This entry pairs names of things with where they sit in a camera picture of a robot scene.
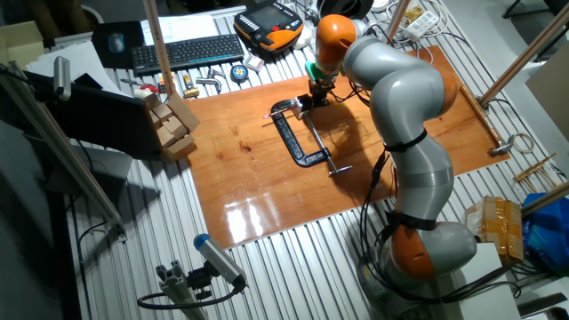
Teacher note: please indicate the white printed paper sheets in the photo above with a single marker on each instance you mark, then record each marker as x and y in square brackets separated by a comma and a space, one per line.
[182, 27]

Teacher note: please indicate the silver depth camera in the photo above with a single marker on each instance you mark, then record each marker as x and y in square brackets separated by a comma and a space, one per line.
[62, 77]

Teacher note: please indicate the plain cardboard box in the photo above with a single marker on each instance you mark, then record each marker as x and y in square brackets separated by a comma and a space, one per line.
[20, 42]

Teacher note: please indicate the blank white paper stack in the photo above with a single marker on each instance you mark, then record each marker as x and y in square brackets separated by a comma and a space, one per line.
[84, 62]

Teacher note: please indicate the chrome pipe fitting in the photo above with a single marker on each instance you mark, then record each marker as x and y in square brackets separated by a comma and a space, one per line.
[211, 82]

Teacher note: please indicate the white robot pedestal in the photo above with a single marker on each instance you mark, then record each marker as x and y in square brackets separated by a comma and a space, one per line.
[489, 293]

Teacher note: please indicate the small white pink card pack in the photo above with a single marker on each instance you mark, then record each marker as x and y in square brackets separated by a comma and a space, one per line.
[254, 63]

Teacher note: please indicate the black mouse pad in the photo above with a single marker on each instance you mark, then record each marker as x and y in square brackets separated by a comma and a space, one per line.
[100, 49]

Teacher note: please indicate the beige flat panel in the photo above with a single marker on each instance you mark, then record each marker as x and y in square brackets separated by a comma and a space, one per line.
[551, 102]

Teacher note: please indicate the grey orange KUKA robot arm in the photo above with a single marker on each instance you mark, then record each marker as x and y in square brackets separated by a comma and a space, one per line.
[409, 111]

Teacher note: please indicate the silver camera blue tip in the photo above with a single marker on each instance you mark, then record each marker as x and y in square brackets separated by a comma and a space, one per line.
[218, 260]

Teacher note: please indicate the black blue tape measure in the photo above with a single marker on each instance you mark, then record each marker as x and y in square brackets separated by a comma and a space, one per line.
[239, 74]

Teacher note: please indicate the taped brown cardboard package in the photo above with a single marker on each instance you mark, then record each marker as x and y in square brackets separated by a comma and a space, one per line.
[498, 226]

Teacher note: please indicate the grey computer mouse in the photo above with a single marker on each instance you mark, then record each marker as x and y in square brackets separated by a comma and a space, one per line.
[116, 43]

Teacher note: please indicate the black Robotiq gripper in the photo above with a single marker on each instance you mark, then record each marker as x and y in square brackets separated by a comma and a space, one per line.
[319, 89]

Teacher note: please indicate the orange wooden board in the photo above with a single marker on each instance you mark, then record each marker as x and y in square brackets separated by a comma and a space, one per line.
[266, 200]

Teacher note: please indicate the long aluminium frame bar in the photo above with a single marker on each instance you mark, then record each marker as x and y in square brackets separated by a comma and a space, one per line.
[58, 146]

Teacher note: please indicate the blue plastic bag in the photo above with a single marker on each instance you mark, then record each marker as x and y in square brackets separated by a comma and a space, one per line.
[549, 231]

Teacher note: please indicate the brass metal fitting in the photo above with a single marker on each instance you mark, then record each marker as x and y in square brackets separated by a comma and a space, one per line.
[191, 89]

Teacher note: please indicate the short aluminium profile mount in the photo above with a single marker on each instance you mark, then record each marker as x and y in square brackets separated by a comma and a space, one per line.
[175, 289]

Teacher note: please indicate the black iron C-clamp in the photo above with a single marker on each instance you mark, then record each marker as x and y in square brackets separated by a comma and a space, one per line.
[289, 138]

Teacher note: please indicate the black computer keyboard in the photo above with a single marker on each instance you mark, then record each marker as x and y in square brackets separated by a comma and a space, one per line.
[186, 53]

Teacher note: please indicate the white power strip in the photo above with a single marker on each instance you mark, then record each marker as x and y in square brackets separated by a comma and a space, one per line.
[422, 24]

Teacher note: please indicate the orange black teach pendant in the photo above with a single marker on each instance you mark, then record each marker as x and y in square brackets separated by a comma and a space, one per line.
[271, 26]

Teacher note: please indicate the wooden sticks frame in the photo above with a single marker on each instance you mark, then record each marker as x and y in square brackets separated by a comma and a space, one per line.
[533, 171]

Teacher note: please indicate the wooden frame post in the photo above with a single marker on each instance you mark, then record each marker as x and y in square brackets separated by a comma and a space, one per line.
[524, 55]
[398, 15]
[544, 199]
[157, 44]

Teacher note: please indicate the black flat monitor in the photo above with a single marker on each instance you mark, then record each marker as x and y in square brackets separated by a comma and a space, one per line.
[98, 120]

